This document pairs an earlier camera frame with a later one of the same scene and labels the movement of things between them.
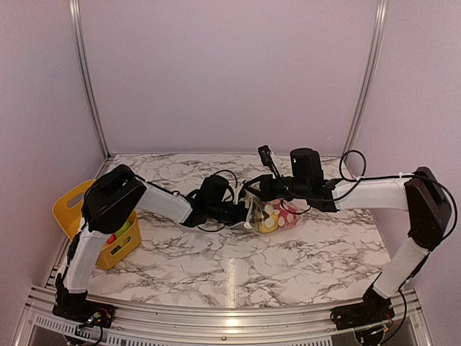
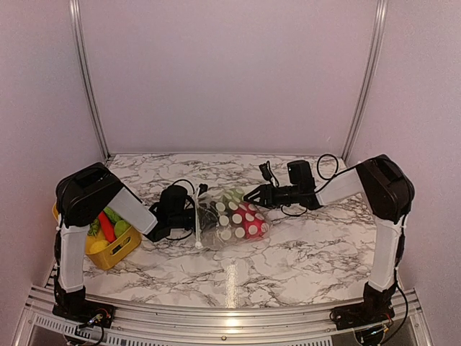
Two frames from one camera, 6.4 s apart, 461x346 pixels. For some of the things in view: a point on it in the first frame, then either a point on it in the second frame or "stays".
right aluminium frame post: (380, 18) stays
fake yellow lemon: (268, 224) -> (98, 246)
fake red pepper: (285, 217) -> (252, 220)
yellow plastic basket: (68, 211) stays
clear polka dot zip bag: (269, 217) -> (227, 220)
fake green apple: (127, 225) stays
